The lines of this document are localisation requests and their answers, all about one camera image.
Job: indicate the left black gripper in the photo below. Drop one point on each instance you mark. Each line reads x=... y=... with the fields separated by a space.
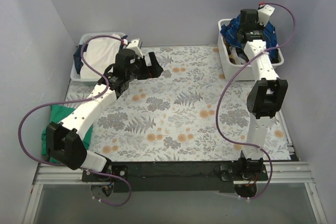
x=146 y=67

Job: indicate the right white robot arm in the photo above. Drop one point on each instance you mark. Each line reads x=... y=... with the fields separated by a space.
x=267 y=95

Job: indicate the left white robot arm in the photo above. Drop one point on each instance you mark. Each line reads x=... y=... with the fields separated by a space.
x=108 y=89

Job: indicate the floral patterned table mat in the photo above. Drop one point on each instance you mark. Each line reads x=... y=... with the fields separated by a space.
x=189 y=113

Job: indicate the folded white shirt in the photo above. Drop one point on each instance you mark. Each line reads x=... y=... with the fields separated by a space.
x=101 y=53

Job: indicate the folded navy shirt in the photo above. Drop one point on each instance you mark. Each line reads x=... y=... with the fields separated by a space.
x=81 y=68

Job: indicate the white plastic bin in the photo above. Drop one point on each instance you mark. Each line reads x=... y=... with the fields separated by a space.
x=258 y=67

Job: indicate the white slotted laundry basket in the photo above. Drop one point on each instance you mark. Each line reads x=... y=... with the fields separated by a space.
x=84 y=38

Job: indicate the white crumpled garment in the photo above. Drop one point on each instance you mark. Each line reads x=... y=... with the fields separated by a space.
x=237 y=56

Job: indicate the folded green shirt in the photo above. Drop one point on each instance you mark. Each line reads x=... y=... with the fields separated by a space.
x=62 y=143

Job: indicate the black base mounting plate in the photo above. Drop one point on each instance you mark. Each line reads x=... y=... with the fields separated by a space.
x=178 y=176

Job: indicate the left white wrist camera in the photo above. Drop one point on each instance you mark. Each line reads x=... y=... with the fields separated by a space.
x=136 y=45

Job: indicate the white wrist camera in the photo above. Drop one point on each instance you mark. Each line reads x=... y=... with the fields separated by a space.
x=265 y=11
x=136 y=45

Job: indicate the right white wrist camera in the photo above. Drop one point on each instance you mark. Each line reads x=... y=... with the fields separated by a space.
x=265 y=11

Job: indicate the aluminium rail frame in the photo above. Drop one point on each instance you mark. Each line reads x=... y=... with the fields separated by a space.
x=60 y=196

